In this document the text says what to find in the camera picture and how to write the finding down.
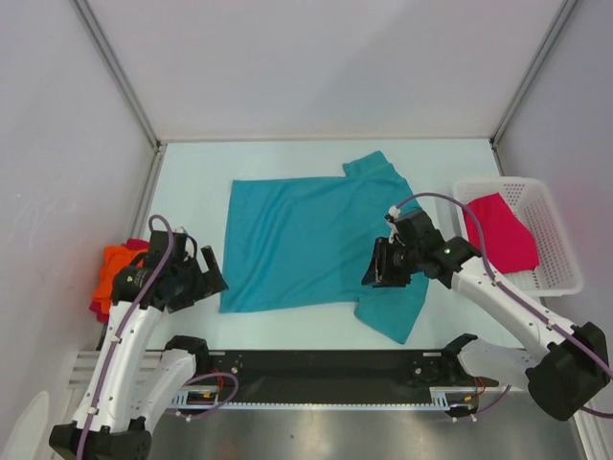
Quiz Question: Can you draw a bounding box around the aluminium frame rail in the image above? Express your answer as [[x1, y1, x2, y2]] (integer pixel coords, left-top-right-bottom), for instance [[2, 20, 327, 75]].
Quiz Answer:
[[67, 350, 162, 389]]

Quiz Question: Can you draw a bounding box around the orange t shirt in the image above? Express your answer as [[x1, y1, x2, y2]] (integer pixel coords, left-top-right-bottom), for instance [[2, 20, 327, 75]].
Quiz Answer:
[[91, 243, 147, 308]]

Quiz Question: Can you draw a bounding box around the white plastic mesh basket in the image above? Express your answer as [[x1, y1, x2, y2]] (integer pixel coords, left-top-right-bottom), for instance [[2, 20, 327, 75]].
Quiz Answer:
[[452, 176, 583, 297]]

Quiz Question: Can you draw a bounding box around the red t shirt in basket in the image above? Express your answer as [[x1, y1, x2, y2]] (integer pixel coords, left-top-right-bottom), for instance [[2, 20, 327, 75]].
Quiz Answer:
[[467, 194, 540, 274]]

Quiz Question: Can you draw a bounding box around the magenta t shirt on table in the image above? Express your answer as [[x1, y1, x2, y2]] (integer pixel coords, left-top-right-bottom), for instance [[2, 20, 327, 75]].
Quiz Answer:
[[88, 237, 149, 325]]

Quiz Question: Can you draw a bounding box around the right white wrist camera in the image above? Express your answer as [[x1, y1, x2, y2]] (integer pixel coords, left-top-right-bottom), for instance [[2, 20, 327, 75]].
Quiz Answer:
[[385, 206, 403, 244]]

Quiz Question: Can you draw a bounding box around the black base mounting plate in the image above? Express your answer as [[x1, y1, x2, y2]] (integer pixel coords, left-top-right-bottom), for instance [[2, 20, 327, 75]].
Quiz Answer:
[[191, 348, 480, 404]]

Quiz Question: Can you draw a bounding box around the white slotted cable duct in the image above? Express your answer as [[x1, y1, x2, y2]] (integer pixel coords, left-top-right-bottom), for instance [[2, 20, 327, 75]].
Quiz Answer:
[[167, 388, 478, 416]]

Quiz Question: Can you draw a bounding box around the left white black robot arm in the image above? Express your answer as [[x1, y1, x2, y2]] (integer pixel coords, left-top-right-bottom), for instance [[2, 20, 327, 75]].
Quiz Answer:
[[49, 231, 228, 459]]

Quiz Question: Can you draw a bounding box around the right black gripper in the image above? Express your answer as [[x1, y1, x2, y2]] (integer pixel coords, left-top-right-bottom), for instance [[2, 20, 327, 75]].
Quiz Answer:
[[361, 237, 421, 288]]

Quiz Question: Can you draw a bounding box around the teal t shirt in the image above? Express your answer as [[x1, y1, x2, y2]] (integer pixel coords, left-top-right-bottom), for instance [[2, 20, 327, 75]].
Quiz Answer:
[[219, 151, 428, 344]]

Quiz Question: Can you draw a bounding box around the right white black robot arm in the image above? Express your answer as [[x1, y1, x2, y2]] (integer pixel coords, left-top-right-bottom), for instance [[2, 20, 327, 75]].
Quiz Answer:
[[362, 208, 612, 421]]

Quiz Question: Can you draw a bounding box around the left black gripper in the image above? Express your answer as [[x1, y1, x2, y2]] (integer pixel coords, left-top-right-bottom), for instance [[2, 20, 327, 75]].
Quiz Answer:
[[167, 245, 227, 311]]

